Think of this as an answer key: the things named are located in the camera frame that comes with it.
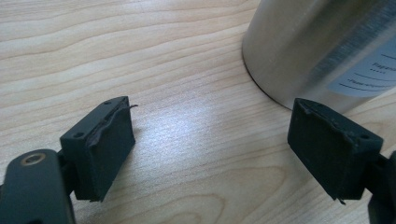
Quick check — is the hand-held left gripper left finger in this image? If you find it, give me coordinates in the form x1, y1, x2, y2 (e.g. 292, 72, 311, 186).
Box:
59, 95, 137, 203

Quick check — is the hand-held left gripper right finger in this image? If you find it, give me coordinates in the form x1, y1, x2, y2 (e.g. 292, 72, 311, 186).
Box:
287, 97, 385, 202

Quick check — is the tall labelled stainless steel cup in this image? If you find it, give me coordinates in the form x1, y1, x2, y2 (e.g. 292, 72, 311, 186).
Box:
241, 0, 396, 115

